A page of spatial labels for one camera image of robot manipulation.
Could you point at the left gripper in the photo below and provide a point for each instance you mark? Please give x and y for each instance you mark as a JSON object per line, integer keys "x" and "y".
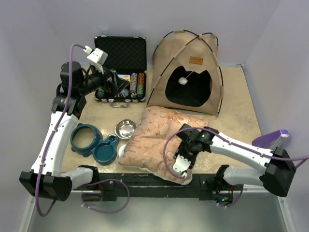
{"x": 110, "y": 87}

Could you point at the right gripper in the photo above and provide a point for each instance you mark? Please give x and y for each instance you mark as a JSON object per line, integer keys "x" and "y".
{"x": 180, "y": 151}

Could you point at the beige patterned pet cushion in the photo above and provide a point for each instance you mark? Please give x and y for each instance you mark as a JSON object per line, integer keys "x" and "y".
{"x": 144, "y": 149}

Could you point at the stainless steel pet bowl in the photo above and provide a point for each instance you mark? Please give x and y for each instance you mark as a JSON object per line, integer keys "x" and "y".
{"x": 125, "y": 128}

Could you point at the beige and black pet tent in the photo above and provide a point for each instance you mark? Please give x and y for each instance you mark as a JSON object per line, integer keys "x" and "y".
{"x": 188, "y": 77}

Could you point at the teal double pet bowl stand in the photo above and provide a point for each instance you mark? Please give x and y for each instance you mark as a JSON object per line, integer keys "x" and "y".
{"x": 104, "y": 151}

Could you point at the black tent pole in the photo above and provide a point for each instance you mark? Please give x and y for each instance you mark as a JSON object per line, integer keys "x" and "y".
{"x": 207, "y": 48}
{"x": 169, "y": 62}

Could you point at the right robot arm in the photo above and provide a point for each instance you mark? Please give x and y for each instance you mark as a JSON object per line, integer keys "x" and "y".
{"x": 271, "y": 169}

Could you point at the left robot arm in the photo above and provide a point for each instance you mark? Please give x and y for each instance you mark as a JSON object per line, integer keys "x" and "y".
{"x": 67, "y": 107}

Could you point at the white playing card deck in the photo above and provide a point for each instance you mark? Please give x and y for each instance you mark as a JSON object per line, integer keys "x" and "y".
{"x": 125, "y": 77}

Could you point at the clear dealer button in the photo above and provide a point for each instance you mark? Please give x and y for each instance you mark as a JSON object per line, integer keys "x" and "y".
{"x": 125, "y": 92}

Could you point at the green chip stack right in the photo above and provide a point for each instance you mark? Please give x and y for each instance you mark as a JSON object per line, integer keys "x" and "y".
{"x": 140, "y": 85}

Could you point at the black poker chip case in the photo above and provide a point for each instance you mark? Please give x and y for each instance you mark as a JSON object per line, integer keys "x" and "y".
{"x": 126, "y": 55}

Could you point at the white pompom toy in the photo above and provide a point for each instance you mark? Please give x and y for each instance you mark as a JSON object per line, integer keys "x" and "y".
{"x": 183, "y": 80}

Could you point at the purple box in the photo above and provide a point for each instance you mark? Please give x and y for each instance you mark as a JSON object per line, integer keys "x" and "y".
{"x": 272, "y": 140}

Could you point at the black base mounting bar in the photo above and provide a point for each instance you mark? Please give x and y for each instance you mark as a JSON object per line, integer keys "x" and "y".
{"x": 203, "y": 187}

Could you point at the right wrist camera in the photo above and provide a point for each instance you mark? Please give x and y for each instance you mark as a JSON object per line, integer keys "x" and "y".
{"x": 181, "y": 166}

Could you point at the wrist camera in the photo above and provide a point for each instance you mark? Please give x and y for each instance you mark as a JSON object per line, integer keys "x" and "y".
{"x": 181, "y": 166}
{"x": 96, "y": 57}

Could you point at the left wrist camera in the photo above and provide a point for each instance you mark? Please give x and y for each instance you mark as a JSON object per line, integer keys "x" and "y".
{"x": 96, "y": 57}

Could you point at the aluminium frame rail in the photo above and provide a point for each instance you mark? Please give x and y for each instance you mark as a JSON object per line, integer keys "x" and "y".
{"x": 58, "y": 188}

